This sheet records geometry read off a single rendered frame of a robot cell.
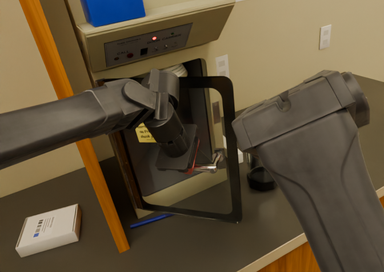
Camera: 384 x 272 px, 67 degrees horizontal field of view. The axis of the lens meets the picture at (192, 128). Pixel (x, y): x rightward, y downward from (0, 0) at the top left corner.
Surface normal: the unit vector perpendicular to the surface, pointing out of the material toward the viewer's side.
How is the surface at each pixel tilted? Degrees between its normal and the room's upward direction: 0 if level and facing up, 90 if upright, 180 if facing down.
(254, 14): 90
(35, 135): 53
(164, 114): 25
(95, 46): 135
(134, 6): 90
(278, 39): 90
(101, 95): 48
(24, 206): 0
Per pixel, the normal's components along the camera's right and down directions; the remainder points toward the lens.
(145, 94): 0.60, -0.47
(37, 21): 0.44, 0.39
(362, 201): -0.47, -0.16
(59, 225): -0.14, -0.86
